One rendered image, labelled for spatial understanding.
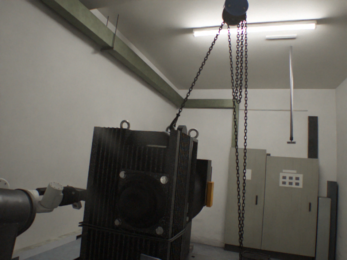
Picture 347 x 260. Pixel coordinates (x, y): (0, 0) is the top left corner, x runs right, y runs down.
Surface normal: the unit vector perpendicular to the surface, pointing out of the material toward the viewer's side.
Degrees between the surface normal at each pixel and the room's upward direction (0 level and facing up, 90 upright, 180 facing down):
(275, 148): 90
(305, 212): 90
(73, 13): 90
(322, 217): 90
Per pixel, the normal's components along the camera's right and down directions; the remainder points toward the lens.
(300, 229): -0.33, -0.17
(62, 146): 0.94, 0.04
